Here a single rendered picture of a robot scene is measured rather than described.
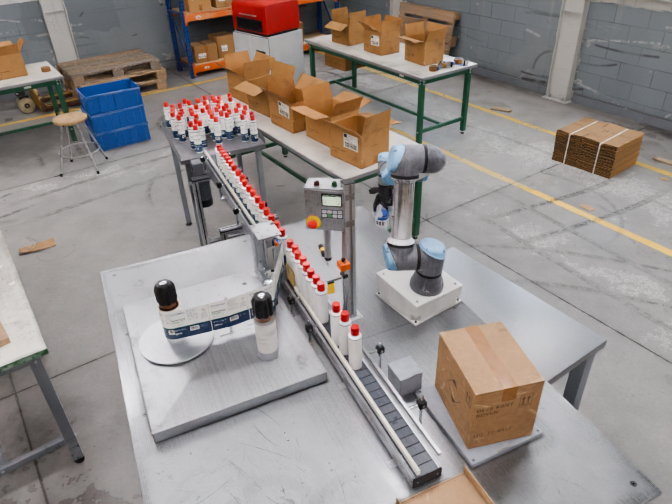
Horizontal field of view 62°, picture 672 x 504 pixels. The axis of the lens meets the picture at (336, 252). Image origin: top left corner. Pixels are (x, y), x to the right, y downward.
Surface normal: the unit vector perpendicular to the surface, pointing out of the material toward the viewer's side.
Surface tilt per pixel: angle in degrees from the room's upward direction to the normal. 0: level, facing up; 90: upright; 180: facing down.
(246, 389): 0
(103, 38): 90
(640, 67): 90
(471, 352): 0
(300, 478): 0
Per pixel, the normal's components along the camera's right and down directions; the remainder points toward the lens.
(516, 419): 0.23, 0.54
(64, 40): 0.58, 0.44
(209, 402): -0.03, -0.83
